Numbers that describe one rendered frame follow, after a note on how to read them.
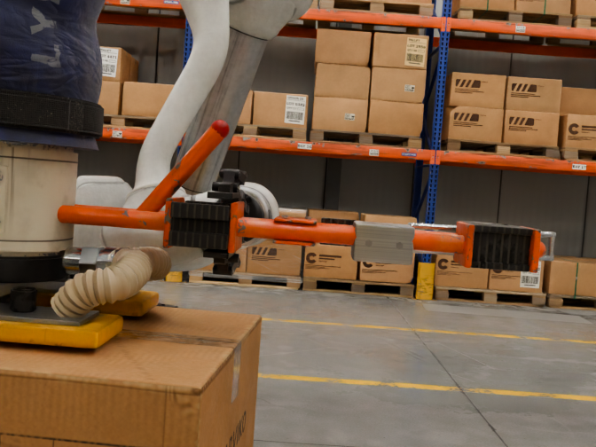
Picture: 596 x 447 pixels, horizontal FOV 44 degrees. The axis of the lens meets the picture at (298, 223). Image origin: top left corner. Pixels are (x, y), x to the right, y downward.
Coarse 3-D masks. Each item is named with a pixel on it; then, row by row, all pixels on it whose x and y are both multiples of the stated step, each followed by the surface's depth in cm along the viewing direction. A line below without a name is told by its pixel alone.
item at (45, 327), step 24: (24, 288) 81; (0, 312) 80; (24, 312) 81; (48, 312) 82; (96, 312) 84; (0, 336) 77; (24, 336) 77; (48, 336) 77; (72, 336) 76; (96, 336) 77
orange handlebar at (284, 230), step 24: (72, 216) 87; (96, 216) 87; (120, 216) 87; (144, 216) 87; (288, 216) 92; (288, 240) 87; (312, 240) 87; (336, 240) 87; (432, 240) 86; (456, 240) 86
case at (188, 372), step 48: (144, 336) 88; (192, 336) 90; (240, 336) 92; (0, 384) 70; (48, 384) 70; (96, 384) 69; (144, 384) 69; (192, 384) 69; (240, 384) 92; (0, 432) 70; (48, 432) 70; (96, 432) 69; (144, 432) 69; (192, 432) 68; (240, 432) 95
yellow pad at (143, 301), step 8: (40, 296) 96; (48, 296) 96; (136, 296) 99; (144, 296) 100; (152, 296) 101; (40, 304) 96; (48, 304) 96; (104, 304) 96; (112, 304) 96; (120, 304) 95; (128, 304) 95; (136, 304) 95; (144, 304) 96; (152, 304) 101; (104, 312) 96; (112, 312) 96; (120, 312) 96; (128, 312) 95; (136, 312) 95; (144, 312) 96
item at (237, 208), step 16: (176, 208) 85; (192, 208) 85; (208, 208) 85; (224, 208) 85; (240, 208) 90; (176, 224) 86; (192, 224) 86; (208, 224) 86; (224, 224) 86; (176, 240) 85; (192, 240) 85; (208, 240) 85; (224, 240) 85; (240, 240) 93
